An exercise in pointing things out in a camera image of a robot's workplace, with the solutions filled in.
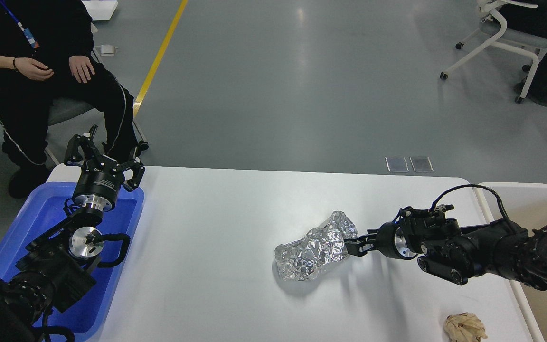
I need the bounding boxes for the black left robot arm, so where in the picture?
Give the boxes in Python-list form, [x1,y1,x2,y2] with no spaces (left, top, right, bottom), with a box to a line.
[0,125,145,342]

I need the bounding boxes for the beige plastic bin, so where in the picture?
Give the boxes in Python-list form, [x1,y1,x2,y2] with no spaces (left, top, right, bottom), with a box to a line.
[483,182,547,342]

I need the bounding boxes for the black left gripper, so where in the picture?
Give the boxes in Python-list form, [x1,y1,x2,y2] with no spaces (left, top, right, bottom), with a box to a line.
[64,125,146,210]

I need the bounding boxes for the aluminium foil ball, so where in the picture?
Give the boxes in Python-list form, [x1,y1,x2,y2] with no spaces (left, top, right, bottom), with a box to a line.
[274,211,358,281]

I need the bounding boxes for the seated person in black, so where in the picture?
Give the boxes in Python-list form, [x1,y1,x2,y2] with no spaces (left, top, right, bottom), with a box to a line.
[0,0,138,199]

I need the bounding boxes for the white box on floor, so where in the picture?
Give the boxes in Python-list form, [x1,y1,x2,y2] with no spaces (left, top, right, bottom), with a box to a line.
[82,0,119,21]

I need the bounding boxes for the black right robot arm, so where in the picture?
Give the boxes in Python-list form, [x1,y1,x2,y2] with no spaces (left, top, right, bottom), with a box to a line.
[344,192,547,291]

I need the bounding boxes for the crumpled brown paper ball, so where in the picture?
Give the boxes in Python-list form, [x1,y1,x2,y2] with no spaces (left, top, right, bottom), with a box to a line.
[443,313,488,342]

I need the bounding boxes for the blue plastic tray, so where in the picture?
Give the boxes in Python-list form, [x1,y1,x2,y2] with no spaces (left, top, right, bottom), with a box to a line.
[0,182,145,342]

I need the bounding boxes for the metal floor plate left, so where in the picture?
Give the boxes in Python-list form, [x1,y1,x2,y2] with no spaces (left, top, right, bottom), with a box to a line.
[386,156,409,173]

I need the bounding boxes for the white office chair right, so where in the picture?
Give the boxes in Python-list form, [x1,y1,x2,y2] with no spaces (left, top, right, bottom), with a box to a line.
[439,0,547,104]

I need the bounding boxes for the metal floor plate right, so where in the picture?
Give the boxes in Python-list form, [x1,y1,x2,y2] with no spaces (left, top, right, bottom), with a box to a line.
[410,156,434,173]

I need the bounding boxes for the metal floor plate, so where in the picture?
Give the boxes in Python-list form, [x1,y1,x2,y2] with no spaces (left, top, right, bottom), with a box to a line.
[410,156,434,173]
[386,156,409,173]

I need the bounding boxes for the small grey floor object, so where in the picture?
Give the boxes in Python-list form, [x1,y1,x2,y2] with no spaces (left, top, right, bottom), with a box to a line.
[100,45,117,56]

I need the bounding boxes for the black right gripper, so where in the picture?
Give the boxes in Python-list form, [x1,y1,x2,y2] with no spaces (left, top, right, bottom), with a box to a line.
[345,222,418,260]

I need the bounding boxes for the grey office chair left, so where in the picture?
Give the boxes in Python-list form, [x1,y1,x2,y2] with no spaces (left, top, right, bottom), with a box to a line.
[0,24,150,167]

